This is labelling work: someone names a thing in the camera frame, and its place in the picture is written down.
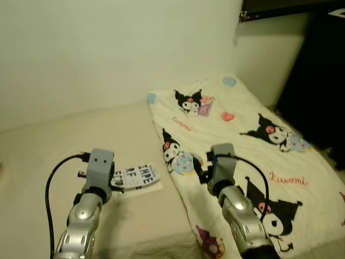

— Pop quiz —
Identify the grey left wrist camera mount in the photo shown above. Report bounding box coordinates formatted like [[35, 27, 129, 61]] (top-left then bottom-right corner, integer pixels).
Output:
[[85, 148, 116, 190]]

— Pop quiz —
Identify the white book with blue letters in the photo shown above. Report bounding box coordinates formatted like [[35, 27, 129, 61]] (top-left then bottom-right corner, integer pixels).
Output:
[[112, 163, 163, 194]]

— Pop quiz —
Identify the dark wall panel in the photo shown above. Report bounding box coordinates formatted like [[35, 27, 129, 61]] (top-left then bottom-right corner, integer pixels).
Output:
[[239, 0, 345, 23]]

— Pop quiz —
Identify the black fabric covered furniture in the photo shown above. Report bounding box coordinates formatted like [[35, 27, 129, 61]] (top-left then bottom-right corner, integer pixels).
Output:
[[275, 11, 345, 171]]

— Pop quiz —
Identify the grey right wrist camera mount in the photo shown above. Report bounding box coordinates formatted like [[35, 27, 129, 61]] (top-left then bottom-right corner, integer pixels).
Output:
[[207, 143, 237, 196]]

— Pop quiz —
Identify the cream cartoon print comforter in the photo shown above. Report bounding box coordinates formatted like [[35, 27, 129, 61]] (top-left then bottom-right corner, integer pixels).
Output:
[[146, 75, 345, 259]]

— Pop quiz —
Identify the bed mattress with beige sheet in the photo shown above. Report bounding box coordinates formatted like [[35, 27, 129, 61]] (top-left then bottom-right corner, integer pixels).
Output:
[[0, 101, 345, 259]]

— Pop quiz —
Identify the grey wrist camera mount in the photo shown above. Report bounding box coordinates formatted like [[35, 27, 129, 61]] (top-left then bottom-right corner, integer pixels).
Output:
[[207, 143, 237, 196], [85, 148, 116, 190]]

